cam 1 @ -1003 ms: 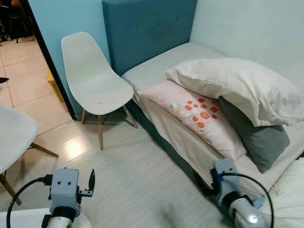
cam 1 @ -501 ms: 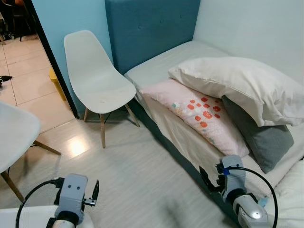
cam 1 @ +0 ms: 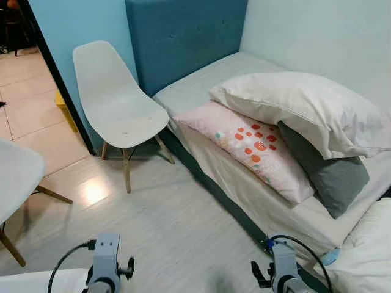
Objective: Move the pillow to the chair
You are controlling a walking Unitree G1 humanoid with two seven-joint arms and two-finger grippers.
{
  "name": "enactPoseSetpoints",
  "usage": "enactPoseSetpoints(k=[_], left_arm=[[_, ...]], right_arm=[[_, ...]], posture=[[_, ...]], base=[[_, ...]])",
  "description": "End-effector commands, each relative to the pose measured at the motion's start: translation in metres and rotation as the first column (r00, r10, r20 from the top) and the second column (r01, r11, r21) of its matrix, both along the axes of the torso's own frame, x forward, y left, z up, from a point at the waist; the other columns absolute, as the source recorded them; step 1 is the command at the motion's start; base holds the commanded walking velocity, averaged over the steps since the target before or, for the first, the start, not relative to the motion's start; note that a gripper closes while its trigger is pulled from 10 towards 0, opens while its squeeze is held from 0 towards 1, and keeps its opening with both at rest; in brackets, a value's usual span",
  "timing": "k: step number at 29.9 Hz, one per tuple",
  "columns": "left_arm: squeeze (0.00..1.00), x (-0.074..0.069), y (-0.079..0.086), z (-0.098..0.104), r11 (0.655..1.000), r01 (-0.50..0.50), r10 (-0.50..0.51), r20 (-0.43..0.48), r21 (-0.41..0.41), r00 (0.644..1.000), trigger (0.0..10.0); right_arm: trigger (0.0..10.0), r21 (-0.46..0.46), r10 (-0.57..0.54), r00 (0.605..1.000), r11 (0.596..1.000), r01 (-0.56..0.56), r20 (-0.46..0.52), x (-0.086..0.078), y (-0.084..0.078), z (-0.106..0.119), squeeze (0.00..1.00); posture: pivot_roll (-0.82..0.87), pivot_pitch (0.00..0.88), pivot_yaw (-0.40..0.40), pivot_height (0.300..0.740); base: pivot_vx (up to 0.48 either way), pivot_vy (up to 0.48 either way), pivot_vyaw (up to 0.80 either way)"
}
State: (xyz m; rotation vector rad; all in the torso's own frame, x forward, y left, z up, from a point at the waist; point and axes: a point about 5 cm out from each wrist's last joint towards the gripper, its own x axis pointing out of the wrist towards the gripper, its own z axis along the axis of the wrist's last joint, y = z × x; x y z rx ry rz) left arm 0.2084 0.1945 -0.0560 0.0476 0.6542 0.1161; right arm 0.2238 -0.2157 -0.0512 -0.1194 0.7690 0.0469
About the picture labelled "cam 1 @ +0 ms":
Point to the large white pillow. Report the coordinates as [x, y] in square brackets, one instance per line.
[299, 104]

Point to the grey pillow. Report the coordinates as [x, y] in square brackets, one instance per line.
[333, 180]

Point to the white quilted bedding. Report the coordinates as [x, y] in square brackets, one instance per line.
[366, 250]

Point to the white flat surface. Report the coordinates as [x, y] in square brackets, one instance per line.
[36, 282]

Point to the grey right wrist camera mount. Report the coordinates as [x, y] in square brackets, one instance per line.
[284, 262]

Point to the dark furniture in doorway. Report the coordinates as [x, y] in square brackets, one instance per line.
[13, 24]

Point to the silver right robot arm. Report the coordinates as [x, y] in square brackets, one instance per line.
[296, 287]

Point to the pink pillow with red dots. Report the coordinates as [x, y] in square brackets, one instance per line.
[244, 146]

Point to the white plastic shell chair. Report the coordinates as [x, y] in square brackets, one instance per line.
[15, 174]
[116, 104]

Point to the small light blue object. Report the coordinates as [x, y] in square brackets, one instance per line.
[330, 257]

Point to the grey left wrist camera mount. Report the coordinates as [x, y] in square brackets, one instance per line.
[105, 256]

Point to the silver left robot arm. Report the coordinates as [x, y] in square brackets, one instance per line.
[99, 289]

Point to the bed with white sheet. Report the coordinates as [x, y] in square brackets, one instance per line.
[201, 88]

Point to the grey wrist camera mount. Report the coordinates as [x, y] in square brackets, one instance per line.
[105, 256]
[284, 262]

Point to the black door frame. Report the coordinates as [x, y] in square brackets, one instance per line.
[58, 85]

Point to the blue upholstered headboard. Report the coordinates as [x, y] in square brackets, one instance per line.
[183, 36]

